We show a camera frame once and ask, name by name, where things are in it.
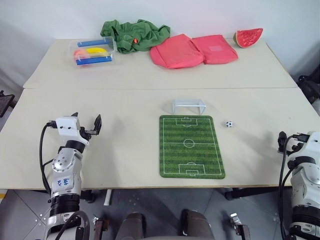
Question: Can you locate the small white goal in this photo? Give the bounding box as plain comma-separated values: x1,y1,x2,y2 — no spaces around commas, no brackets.
171,98,208,115

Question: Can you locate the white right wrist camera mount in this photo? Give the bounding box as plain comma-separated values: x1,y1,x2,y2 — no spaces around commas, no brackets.
298,131,320,161

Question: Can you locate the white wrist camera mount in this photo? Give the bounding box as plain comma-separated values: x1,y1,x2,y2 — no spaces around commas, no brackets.
298,131,320,161
55,116,90,146

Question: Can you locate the yellow toy banana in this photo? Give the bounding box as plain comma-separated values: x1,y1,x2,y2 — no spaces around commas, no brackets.
86,47,109,57

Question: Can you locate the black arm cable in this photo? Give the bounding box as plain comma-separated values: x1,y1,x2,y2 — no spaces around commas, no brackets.
277,133,311,240
39,120,60,201

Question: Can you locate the black table frame bar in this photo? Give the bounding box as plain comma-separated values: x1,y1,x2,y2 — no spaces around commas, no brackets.
224,185,281,201

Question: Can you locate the black table caster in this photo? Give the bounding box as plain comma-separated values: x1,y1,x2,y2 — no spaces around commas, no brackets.
80,189,97,204

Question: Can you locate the pink folded cloth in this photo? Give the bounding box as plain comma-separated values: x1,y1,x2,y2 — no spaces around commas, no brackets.
149,33,206,70

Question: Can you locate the black shoulder cable loop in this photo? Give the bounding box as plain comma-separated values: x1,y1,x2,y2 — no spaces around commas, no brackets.
56,210,91,240

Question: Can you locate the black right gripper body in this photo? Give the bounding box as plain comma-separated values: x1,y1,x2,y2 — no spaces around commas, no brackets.
286,141,304,155

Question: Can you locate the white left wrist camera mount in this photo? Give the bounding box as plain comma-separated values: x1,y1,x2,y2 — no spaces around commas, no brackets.
55,116,90,146

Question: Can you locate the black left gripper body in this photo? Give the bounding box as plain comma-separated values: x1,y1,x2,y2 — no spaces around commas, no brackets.
79,126,98,138

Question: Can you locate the dark rounded robot knee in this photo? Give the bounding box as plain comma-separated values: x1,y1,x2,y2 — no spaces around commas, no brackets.
117,211,147,240
180,208,215,240

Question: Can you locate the black office chair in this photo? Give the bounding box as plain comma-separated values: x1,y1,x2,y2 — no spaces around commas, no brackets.
296,74,320,104

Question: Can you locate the clear plastic storage box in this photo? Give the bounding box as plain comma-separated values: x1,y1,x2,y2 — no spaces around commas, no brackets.
68,36,118,68

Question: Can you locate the toy watermelon slice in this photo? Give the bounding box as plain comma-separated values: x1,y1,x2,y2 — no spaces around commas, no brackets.
233,27,264,49

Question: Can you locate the pink toy peach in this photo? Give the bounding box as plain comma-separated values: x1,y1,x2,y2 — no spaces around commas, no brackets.
73,48,88,60

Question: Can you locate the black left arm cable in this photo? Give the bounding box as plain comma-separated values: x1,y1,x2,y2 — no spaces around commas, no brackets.
39,120,60,201

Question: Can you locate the blue box clip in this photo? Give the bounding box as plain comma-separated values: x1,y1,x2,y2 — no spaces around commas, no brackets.
77,39,111,49
75,55,114,67

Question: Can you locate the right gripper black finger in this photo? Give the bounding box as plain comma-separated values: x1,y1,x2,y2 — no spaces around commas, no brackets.
277,130,288,153

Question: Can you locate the black stand at table side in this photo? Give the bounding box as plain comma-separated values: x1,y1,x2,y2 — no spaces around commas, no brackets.
0,90,15,119

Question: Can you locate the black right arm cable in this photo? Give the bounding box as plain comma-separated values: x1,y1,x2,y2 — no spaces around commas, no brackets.
277,133,311,240

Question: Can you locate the red cushion bag with patch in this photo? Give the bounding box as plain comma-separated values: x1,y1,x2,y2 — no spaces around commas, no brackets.
191,34,239,66

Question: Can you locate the white table leg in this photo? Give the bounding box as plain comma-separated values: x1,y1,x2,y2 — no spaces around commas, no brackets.
103,189,113,207

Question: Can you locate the crumpled green cloth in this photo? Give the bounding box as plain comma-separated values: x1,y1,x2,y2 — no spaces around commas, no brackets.
100,18,172,54

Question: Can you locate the green soccer field mat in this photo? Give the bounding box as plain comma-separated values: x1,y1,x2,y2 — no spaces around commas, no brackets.
158,114,226,180

